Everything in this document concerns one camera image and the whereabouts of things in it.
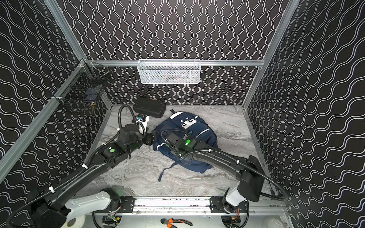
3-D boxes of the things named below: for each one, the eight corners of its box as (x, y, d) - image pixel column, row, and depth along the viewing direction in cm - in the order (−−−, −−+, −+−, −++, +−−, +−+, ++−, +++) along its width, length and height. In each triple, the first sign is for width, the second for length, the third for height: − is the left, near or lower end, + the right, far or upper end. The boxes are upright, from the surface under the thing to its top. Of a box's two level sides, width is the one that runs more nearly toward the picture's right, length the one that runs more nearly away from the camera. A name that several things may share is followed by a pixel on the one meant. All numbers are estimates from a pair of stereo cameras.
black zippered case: (132, 119, 113) (130, 114, 108) (137, 102, 126) (135, 96, 121) (164, 119, 113) (163, 114, 108) (166, 102, 126) (165, 96, 121)
